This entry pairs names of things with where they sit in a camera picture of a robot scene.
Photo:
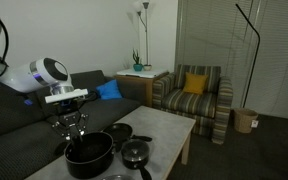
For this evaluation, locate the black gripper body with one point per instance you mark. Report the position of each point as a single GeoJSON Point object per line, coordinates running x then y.
{"type": "Point", "coordinates": [69, 107]}

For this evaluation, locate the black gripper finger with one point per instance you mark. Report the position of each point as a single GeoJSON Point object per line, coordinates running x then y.
{"type": "Point", "coordinates": [81, 123]}
{"type": "Point", "coordinates": [62, 128]}

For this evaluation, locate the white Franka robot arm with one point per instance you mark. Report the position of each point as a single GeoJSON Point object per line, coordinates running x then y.
{"type": "Point", "coordinates": [27, 78]}

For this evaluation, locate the big black pot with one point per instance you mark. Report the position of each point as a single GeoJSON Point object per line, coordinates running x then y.
{"type": "Point", "coordinates": [94, 160]}

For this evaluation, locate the glass pot lid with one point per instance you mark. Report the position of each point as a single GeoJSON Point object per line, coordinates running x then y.
{"type": "Point", "coordinates": [117, 177]}

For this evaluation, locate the plant in teal pot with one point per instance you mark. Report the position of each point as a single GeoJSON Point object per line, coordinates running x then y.
{"type": "Point", "coordinates": [137, 67]}

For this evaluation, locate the black frying pan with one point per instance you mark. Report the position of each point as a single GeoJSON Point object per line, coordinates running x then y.
{"type": "Point", "coordinates": [119, 130]}

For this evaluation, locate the blue cushion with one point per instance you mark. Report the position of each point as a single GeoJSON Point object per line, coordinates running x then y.
{"type": "Point", "coordinates": [109, 90]}

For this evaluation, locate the dark grey sofa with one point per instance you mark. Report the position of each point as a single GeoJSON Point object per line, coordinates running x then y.
{"type": "Point", "coordinates": [14, 140]}

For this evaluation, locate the small black saucepan with lid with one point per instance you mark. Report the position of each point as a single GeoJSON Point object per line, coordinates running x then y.
{"type": "Point", "coordinates": [135, 153]}

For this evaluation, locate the wooden side table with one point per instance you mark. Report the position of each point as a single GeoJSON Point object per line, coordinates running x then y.
{"type": "Point", "coordinates": [140, 88]}

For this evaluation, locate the grey top coffee table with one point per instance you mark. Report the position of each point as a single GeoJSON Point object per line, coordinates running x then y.
{"type": "Point", "coordinates": [160, 130]}

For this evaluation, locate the small white bowl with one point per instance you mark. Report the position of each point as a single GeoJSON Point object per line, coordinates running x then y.
{"type": "Point", "coordinates": [147, 67]}

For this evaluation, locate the white floor lamp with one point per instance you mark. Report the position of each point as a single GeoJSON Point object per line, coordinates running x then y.
{"type": "Point", "coordinates": [146, 33]}

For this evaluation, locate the striped armchair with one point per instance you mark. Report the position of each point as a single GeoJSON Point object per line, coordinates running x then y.
{"type": "Point", "coordinates": [190, 103]}

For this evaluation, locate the yellow cushion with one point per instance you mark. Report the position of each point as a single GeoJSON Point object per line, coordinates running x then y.
{"type": "Point", "coordinates": [195, 83]}

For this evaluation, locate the wicker wastebasket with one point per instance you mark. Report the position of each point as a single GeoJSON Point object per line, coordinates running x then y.
{"type": "Point", "coordinates": [245, 120]}

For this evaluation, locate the thin black floor lamp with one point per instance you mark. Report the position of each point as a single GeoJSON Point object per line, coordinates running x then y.
{"type": "Point", "coordinates": [256, 50]}

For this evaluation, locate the window blinds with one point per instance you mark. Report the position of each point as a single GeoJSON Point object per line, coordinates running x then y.
{"type": "Point", "coordinates": [277, 60]}

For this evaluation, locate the white wrist mount plate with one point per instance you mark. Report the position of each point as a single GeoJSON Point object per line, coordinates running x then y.
{"type": "Point", "coordinates": [65, 96]}

